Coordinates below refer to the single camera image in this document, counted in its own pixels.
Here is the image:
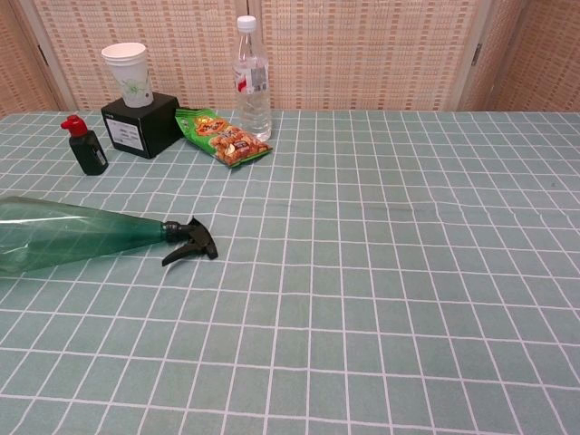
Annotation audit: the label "green spray bottle black trigger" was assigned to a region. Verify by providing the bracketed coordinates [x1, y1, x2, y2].
[0, 195, 219, 274]

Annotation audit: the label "woven bamboo screen panel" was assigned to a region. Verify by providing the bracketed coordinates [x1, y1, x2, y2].
[246, 0, 493, 112]
[17, 0, 255, 112]
[457, 0, 580, 113]
[0, 0, 69, 120]

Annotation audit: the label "clear plastic water bottle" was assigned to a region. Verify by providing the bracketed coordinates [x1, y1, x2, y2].
[231, 14, 273, 142]

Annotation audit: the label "black cardboard box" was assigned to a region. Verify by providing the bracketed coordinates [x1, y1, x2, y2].
[100, 91, 184, 160]

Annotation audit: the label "green checked tablecloth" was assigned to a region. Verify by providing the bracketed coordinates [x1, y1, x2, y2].
[0, 108, 580, 435]

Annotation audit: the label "green peanut snack bag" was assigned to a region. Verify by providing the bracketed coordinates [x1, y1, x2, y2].
[174, 107, 274, 169]

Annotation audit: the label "small black bottle red cap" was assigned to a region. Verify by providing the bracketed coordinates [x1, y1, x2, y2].
[60, 114, 110, 177]

